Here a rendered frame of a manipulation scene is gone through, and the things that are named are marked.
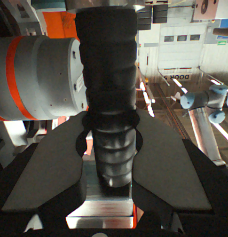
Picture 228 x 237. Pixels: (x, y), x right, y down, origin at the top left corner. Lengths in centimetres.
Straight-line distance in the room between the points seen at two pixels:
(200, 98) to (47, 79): 75
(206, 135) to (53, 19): 82
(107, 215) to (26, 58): 21
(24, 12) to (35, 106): 34
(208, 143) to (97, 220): 73
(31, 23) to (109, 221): 51
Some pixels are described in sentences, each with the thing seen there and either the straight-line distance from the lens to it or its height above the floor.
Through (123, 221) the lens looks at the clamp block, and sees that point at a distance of 18.
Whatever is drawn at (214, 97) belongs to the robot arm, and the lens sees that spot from 93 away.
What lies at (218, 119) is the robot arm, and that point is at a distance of 99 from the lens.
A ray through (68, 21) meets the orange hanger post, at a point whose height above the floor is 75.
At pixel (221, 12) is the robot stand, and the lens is 50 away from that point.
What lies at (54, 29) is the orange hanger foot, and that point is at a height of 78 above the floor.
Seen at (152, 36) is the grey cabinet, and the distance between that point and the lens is 1140.
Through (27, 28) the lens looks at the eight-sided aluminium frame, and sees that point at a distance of 58.
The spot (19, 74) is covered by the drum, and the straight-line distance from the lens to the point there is 26.
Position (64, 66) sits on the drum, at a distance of 24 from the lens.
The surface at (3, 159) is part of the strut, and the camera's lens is 43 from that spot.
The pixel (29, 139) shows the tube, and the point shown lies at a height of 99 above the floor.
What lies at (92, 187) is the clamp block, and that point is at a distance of 16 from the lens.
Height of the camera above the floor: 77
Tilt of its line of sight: 30 degrees up
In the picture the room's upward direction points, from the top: 177 degrees clockwise
